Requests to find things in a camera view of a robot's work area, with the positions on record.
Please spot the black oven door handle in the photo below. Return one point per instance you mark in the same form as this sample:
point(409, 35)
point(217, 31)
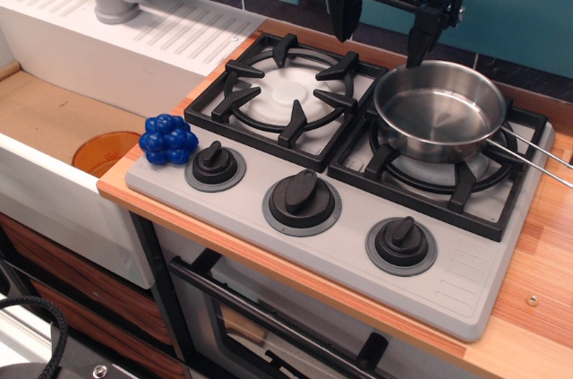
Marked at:
point(198, 274)

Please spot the wooden drawer front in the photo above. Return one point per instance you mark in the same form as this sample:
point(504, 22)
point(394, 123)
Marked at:
point(104, 311)

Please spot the white toy sink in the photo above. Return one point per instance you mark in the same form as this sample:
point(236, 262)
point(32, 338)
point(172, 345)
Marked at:
point(66, 78)

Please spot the black middle stove knob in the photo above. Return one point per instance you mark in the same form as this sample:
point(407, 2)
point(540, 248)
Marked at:
point(302, 205)

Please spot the stainless steel pan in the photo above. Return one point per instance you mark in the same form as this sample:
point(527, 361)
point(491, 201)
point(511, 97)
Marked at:
point(443, 112)

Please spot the black left burner grate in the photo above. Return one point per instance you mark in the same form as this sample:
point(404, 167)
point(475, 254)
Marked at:
point(284, 102)

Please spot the orange plastic cup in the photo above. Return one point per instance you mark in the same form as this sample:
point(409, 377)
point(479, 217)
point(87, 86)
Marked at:
point(100, 153)

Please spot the blue toy blueberry cluster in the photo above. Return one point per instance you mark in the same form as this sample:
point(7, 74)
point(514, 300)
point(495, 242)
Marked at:
point(167, 139)

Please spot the black left stove knob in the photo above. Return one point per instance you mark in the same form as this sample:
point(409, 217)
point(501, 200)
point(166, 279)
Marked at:
point(215, 169)

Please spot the black stove knob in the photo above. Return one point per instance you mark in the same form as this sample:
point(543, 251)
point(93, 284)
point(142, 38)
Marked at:
point(401, 247)
point(302, 205)
point(215, 169)

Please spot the black burner grate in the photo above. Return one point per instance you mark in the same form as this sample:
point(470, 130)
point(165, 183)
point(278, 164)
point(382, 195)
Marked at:
point(490, 195)
point(284, 102)

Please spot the black right burner grate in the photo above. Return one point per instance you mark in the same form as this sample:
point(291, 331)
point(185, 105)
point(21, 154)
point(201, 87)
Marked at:
point(490, 195)

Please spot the black right stove knob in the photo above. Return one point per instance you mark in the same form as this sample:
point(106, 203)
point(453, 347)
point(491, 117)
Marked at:
point(401, 247)

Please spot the grey toy stove top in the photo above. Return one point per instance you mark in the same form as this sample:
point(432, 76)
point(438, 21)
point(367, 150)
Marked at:
point(456, 295)

